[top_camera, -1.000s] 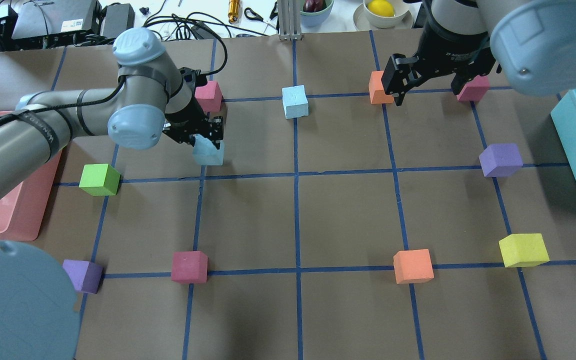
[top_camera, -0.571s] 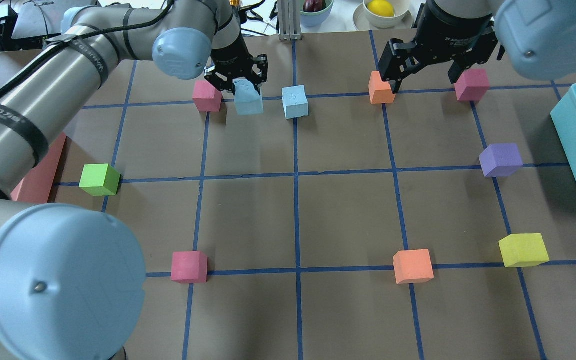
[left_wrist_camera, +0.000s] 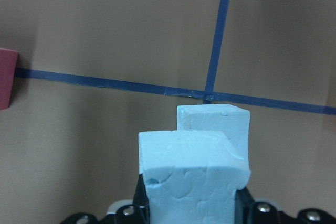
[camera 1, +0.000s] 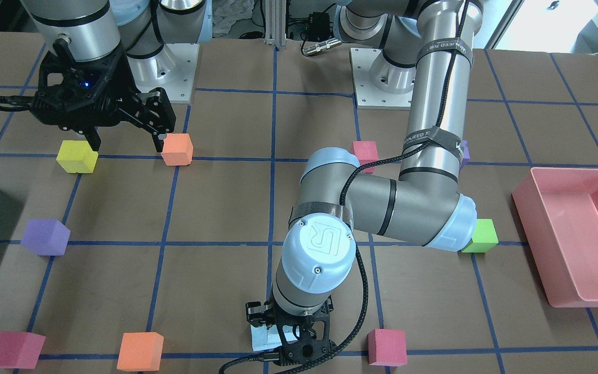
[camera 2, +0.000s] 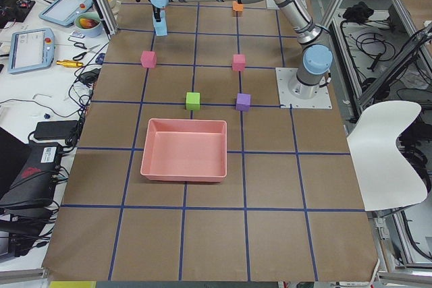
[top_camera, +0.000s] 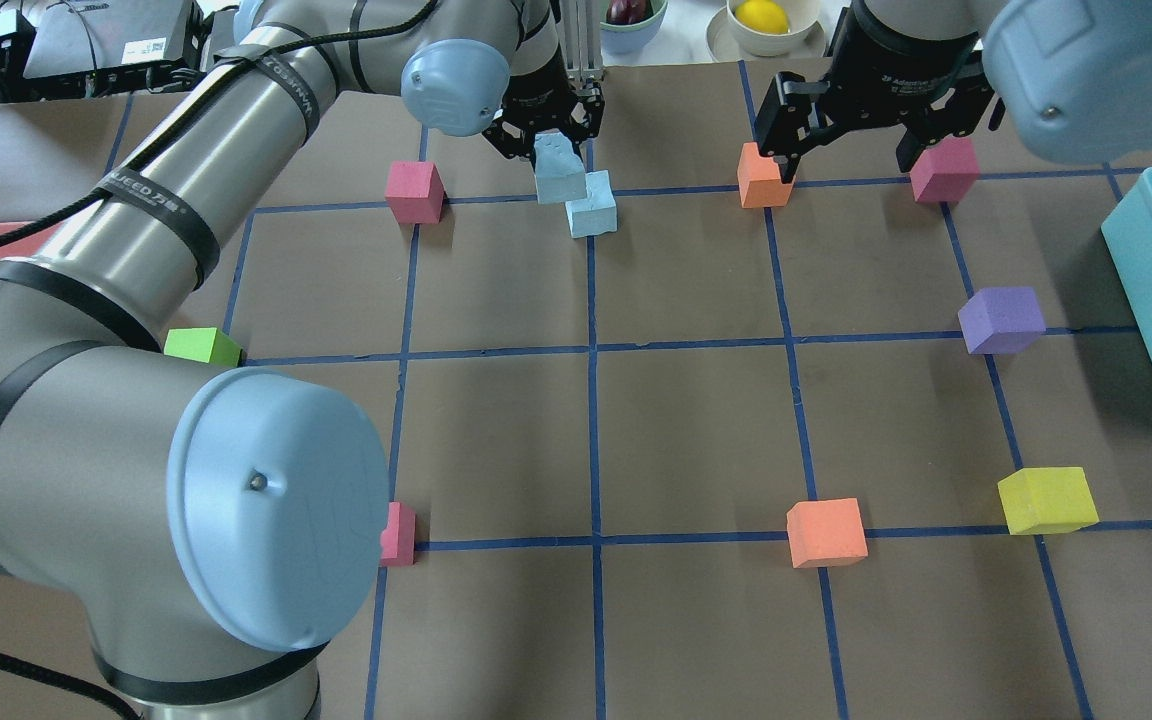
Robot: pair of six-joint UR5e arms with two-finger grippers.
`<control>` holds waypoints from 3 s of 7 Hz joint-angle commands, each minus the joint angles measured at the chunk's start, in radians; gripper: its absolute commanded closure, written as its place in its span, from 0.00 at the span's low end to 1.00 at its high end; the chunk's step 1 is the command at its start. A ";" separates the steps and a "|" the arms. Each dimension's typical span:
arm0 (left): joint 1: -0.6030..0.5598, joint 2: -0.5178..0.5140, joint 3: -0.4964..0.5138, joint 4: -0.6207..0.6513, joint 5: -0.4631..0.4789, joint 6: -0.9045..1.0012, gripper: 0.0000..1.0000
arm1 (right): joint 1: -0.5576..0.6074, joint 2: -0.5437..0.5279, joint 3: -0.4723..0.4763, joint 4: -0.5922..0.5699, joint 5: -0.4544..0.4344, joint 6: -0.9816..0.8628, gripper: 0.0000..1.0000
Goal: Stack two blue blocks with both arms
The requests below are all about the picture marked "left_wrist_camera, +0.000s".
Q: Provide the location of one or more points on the pink block far inner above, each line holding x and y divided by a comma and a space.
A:
8, 65

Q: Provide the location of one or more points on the light blue block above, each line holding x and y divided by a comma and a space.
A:
191, 176
231, 120

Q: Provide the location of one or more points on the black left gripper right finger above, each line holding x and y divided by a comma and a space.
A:
243, 201

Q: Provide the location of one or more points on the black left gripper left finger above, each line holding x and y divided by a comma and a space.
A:
140, 200

